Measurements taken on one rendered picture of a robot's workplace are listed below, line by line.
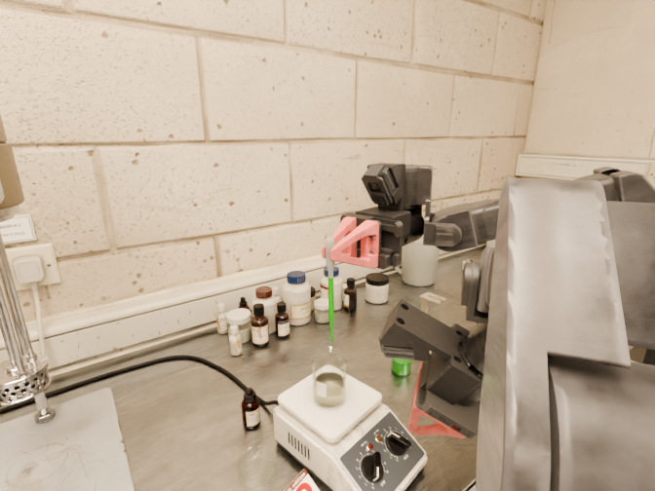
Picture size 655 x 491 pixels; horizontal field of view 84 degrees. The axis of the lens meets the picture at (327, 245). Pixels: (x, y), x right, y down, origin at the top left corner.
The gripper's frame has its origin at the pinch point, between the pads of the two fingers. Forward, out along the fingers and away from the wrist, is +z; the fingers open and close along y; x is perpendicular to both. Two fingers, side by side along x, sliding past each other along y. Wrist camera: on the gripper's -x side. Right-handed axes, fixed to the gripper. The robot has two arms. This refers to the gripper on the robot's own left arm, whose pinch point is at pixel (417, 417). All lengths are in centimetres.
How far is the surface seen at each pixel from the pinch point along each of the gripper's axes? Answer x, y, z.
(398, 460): 1.5, 2.2, 7.3
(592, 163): 45, -134, -17
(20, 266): -71, -1, 23
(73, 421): -45, 11, 32
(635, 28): 30, -147, -59
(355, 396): -6.9, -3.3, 7.5
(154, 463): -28.4, 12.5, 24.6
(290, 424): -13.6, 3.3, 11.8
